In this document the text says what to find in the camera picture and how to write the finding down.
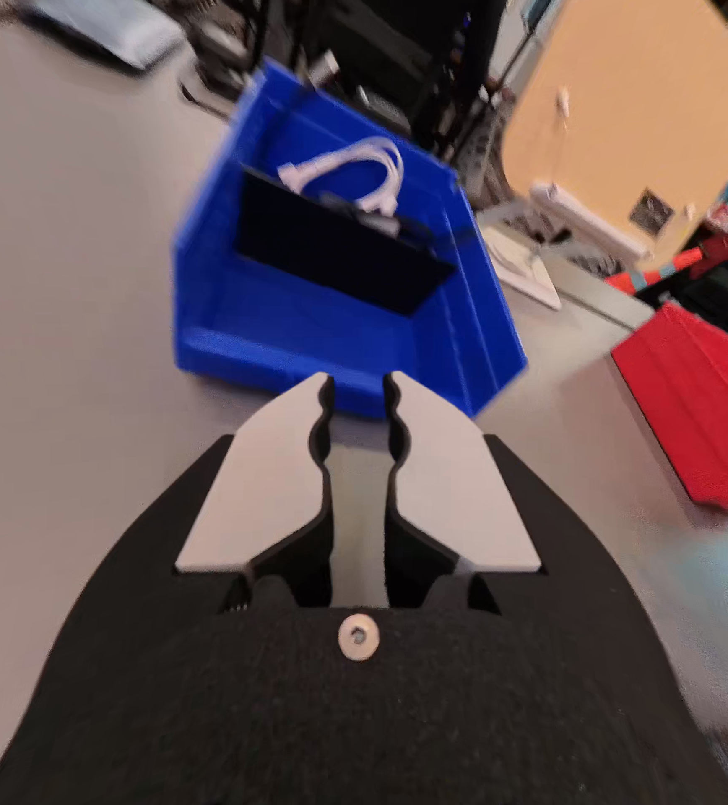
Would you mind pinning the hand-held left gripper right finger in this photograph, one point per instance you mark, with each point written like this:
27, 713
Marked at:
458, 490

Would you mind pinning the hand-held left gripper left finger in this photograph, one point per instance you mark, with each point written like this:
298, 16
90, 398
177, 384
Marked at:
263, 490

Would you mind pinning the white stand base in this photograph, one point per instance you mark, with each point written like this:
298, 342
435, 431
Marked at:
527, 277

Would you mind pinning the black divider in blue bin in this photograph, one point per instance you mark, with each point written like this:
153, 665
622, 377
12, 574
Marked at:
326, 251

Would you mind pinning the red storage bin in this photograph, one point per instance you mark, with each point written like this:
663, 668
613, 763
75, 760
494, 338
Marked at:
697, 402

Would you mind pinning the orange traffic cone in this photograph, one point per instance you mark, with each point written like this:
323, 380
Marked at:
659, 273

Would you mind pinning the black equipment rack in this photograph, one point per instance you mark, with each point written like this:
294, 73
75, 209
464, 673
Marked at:
389, 50

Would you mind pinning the grey flat device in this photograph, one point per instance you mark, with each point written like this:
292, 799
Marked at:
112, 25

